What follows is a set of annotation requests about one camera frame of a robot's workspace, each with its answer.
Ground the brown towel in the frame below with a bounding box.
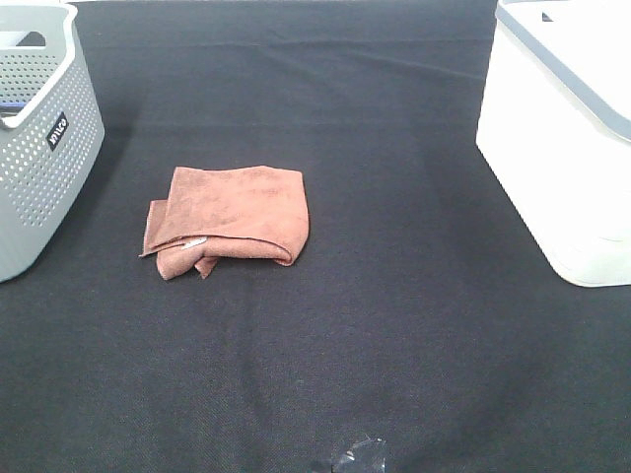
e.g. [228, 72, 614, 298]
[140, 166, 310, 280]

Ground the black table cloth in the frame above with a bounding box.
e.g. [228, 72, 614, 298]
[1, 1, 630, 472]

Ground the white storage box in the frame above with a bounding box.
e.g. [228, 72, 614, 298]
[476, 1, 630, 287]

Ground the grey perforated laundry basket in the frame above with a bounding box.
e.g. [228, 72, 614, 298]
[1, 1, 105, 281]

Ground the blue towel in basket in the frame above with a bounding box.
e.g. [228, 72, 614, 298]
[0, 102, 26, 113]

